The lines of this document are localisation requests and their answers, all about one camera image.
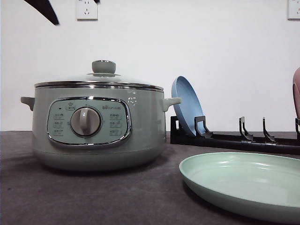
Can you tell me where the green plate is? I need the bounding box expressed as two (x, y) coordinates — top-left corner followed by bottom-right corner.
(179, 152), (300, 218)

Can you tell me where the black plate rack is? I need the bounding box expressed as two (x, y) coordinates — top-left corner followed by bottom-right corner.
(170, 116), (300, 155)

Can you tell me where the blue plate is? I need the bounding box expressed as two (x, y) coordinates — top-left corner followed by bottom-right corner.
(172, 75), (206, 135)

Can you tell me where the white wall socket right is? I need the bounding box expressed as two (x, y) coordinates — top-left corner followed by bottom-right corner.
(285, 0), (300, 23)

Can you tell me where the green electric steamer pot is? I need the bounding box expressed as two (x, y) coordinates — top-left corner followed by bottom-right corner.
(21, 81), (181, 172)

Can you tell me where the white wall socket left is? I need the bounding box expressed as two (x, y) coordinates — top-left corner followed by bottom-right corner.
(75, 0), (98, 23)

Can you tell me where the white wall socket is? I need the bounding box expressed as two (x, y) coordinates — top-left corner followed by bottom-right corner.
(285, 0), (300, 23)
(75, 0), (98, 23)

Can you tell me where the pink plate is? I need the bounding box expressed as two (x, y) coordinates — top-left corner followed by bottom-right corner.
(292, 67), (300, 119)

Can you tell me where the glass lid with green knob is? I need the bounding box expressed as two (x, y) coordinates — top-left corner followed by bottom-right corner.
(34, 60), (164, 91)

